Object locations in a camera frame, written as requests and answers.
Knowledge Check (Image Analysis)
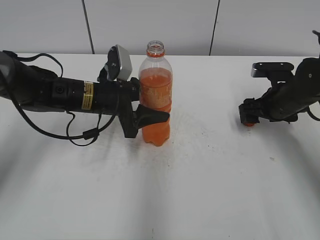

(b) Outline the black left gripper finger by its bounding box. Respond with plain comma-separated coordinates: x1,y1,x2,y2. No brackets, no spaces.
133,104,170,129

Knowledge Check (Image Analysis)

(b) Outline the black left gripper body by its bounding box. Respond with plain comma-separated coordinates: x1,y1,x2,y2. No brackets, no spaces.
92,64,140,138

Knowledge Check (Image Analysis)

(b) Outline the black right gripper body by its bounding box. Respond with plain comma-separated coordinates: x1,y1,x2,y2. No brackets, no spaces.
238,79,298,124

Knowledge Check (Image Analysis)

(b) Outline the orange bottle cap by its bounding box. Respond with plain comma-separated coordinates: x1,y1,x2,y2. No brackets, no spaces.
244,123,255,127

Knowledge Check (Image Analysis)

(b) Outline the orange drink plastic bottle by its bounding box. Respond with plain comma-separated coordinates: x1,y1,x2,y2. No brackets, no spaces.
138,40,173,147

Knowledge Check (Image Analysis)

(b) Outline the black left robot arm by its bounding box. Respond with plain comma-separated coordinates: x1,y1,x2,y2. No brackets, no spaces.
0,45,170,138

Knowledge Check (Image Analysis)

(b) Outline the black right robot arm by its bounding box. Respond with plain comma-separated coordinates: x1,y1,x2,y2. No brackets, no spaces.
238,57,320,127

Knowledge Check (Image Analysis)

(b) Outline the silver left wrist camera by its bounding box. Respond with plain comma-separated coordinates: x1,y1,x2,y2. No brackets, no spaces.
105,44,133,81

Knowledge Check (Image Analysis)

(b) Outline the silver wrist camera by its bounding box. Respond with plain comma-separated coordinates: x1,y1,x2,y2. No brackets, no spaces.
105,44,133,81
250,62,294,78

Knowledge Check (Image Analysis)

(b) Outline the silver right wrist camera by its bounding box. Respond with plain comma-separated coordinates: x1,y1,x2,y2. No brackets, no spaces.
250,62,294,78

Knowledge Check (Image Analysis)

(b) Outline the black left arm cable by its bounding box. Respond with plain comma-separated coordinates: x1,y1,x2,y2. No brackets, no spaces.
2,49,118,147

